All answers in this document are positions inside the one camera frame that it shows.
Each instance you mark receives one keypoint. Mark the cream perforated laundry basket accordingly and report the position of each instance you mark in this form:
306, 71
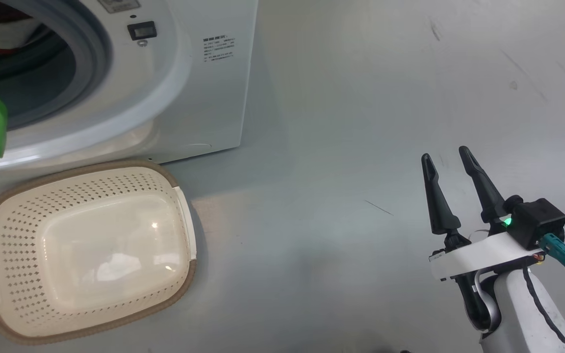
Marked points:
91, 255

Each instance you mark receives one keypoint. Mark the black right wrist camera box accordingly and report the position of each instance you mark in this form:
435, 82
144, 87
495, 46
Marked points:
537, 220

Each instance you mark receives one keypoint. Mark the grey warning sticker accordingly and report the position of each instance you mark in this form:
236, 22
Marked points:
118, 5

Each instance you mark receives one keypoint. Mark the white front-load washing machine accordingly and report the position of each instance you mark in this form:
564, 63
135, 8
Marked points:
204, 98

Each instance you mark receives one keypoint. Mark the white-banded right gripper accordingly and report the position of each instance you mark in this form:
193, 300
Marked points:
483, 252

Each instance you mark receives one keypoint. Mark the small printed text label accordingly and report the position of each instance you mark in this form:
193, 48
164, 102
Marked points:
218, 48

